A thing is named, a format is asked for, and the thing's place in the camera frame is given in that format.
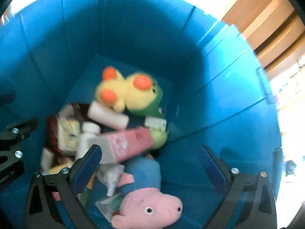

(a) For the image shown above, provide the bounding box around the pink flower tissue pack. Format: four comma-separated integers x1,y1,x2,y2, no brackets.
91,128,153,164

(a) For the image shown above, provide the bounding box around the white bottle in crate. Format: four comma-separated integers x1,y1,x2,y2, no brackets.
76,122,101,160

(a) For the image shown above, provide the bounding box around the yellow snack packet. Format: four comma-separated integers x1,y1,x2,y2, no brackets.
57,117,81,152

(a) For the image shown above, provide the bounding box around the blue plastic crate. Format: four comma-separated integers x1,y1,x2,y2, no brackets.
1,0,282,228

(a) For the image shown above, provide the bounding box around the pink pig plush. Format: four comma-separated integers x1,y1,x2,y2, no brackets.
111,157,183,228

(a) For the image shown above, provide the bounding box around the white cylinder tube in crate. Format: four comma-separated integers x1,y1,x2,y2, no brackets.
87,101,129,130

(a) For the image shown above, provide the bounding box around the yellow duck plush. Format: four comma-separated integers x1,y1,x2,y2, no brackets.
95,66,163,117

